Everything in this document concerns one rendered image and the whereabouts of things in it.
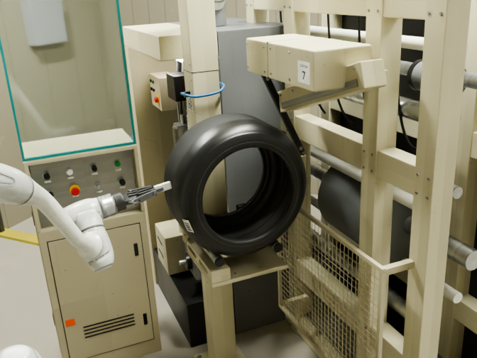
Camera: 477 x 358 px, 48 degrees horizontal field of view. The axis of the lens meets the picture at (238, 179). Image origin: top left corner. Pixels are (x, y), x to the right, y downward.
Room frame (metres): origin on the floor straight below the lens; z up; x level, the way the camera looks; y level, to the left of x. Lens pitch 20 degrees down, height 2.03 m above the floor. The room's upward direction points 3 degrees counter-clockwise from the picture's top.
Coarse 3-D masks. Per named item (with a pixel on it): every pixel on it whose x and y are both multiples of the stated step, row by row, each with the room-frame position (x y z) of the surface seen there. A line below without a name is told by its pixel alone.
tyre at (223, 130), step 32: (192, 128) 2.21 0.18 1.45; (224, 128) 2.08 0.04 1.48; (256, 128) 2.10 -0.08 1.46; (192, 160) 2.00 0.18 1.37; (288, 160) 2.12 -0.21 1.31; (192, 192) 1.97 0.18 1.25; (256, 192) 2.39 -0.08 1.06; (288, 192) 2.29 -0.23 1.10; (192, 224) 1.97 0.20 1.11; (224, 224) 2.31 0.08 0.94; (256, 224) 2.30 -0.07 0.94; (288, 224) 2.12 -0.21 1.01
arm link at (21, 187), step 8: (0, 168) 1.43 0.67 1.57; (8, 168) 1.46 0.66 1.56; (0, 176) 1.41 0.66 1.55; (8, 176) 1.43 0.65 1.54; (16, 176) 1.46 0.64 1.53; (24, 176) 1.51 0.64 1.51; (0, 184) 1.40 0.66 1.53; (8, 184) 1.43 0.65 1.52; (16, 184) 1.45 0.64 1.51; (24, 184) 1.48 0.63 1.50; (32, 184) 1.53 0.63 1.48; (0, 192) 1.41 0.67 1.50; (8, 192) 1.42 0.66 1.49; (16, 192) 1.45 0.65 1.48; (24, 192) 1.48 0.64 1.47; (0, 200) 1.43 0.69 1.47; (8, 200) 1.44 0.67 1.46; (16, 200) 1.47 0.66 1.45; (24, 200) 1.50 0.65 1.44
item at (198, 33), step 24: (192, 0) 2.40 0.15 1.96; (192, 24) 2.39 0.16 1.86; (192, 48) 2.39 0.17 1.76; (216, 48) 2.43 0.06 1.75; (192, 72) 2.39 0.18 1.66; (216, 72) 2.43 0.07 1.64; (216, 96) 2.43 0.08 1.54; (192, 120) 2.43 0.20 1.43; (216, 168) 2.42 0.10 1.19; (216, 192) 2.41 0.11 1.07; (216, 288) 2.40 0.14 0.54; (216, 312) 2.40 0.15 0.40; (216, 336) 2.39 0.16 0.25
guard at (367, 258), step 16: (320, 224) 2.14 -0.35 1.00; (288, 240) 2.45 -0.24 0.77; (336, 240) 2.03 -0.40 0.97; (288, 256) 2.45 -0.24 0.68; (352, 256) 1.92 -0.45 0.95; (368, 256) 1.83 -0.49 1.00; (288, 272) 2.46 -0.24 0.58; (304, 272) 2.30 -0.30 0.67; (336, 272) 2.03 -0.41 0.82; (368, 272) 1.82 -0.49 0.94; (384, 272) 1.73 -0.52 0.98; (384, 288) 1.73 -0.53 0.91; (320, 304) 2.15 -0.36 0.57; (352, 304) 1.92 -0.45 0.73; (368, 304) 1.81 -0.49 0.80; (384, 304) 1.73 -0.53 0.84; (320, 352) 2.14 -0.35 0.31; (352, 352) 1.91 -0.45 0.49
